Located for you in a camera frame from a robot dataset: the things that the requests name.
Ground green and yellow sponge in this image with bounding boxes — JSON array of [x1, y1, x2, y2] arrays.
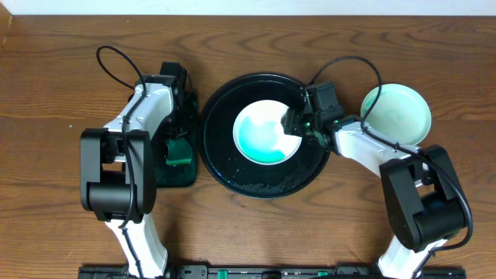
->
[[165, 138, 193, 166]]

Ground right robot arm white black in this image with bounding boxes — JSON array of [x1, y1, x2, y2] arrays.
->
[[281, 108, 473, 278]]

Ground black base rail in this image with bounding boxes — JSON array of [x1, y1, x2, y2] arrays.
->
[[77, 263, 468, 279]]

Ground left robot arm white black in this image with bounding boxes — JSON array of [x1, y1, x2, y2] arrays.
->
[[80, 68, 198, 278]]

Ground round black tray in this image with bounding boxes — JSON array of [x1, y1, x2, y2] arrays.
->
[[199, 73, 329, 199]]

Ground white plate with green stain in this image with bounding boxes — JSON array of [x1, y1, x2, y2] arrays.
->
[[232, 100, 302, 165]]

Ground rectangular dark green tray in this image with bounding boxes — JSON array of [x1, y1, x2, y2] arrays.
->
[[151, 93, 198, 188]]

